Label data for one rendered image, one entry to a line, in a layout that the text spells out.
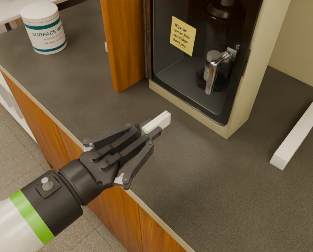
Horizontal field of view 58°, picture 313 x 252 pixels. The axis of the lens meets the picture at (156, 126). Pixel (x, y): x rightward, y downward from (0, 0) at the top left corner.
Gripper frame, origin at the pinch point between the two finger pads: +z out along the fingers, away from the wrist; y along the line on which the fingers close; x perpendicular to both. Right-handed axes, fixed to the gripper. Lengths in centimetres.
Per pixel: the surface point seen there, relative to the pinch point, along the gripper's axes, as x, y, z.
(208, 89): 0.8, 0.1, 17.1
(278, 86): 20, -4, 55
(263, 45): -8.3, -4.8, 27.5
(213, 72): -4.1, -0.1, 17.1
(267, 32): -11.6, -4.7, 27.3
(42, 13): 7, 69, 12
